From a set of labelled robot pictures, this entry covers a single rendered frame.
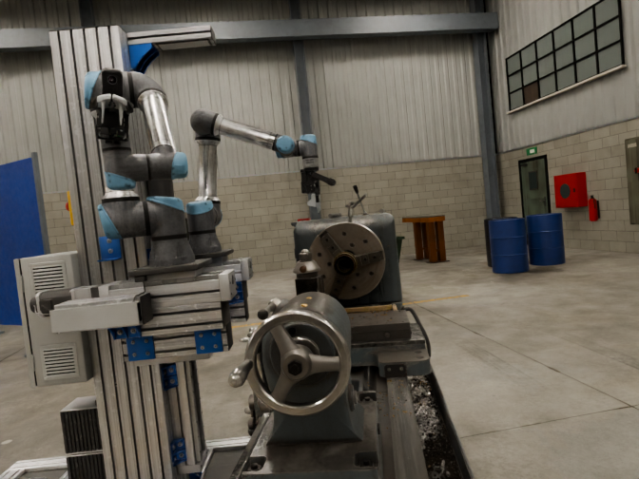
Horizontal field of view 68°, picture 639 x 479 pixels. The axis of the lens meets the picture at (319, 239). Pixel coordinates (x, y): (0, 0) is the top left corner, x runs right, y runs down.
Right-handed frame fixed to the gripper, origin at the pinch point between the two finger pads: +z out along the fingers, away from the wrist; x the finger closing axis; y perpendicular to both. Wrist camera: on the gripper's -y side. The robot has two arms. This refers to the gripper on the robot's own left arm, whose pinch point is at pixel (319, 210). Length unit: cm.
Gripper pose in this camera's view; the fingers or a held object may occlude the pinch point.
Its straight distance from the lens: 223.5
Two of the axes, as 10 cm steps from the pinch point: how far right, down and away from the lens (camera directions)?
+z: 1.0, 9.9, 0.5
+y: -9.9, 0.9, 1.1
